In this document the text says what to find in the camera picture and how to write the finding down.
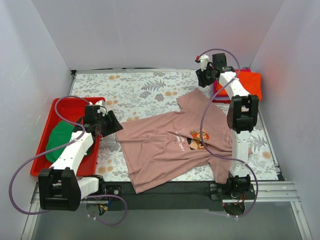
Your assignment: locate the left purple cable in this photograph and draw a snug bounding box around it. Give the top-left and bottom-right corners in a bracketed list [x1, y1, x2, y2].
[8, 96, 128, 227]

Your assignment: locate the purple cable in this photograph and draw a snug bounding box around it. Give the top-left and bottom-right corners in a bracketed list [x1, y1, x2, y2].
[8, 96, 128, 227]
[196, 48, 259, 219]

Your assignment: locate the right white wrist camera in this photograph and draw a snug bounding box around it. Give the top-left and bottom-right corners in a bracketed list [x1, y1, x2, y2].
[195, 54, 210, 71]

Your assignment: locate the red plastic tray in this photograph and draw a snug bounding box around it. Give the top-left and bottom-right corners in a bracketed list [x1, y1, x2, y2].
[30, 97, 105, 177]

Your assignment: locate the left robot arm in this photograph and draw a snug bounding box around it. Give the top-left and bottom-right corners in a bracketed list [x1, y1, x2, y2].
[38, 100, 123, 211]

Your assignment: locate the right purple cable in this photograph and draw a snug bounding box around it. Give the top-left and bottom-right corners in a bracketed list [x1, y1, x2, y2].
[196, 48, 259, 219]

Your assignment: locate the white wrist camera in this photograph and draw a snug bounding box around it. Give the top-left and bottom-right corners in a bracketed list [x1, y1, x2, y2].
[95, 100, 108, 115]
[195, 54, 210, 71]

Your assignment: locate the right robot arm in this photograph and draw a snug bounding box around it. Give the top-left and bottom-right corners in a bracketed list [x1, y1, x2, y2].
[195, 53, 259, 201]

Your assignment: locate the pink printed t-shirt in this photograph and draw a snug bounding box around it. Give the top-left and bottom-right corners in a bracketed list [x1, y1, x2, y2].
[115, 88, 253, 195]

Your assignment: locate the green t-shirt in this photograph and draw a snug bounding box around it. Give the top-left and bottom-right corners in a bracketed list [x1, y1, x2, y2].
[45, 121, 92, 163]

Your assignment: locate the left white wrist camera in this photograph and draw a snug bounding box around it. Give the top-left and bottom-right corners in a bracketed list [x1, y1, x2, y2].
[95, 100, 108, 115]

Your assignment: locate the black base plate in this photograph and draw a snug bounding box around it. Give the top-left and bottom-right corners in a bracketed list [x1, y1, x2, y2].
[77, 181, 257, 212]

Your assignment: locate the orange folded t-shirt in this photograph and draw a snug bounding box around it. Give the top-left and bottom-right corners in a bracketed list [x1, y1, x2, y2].
[215, 70, 263, 101]

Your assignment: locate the floral tablecloth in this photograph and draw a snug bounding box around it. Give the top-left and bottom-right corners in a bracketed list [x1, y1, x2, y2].
[71, 70, 280, 182]

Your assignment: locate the magenta folded t-shirt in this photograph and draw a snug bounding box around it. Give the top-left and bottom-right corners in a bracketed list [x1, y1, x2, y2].
[212, 69, 251, 101]

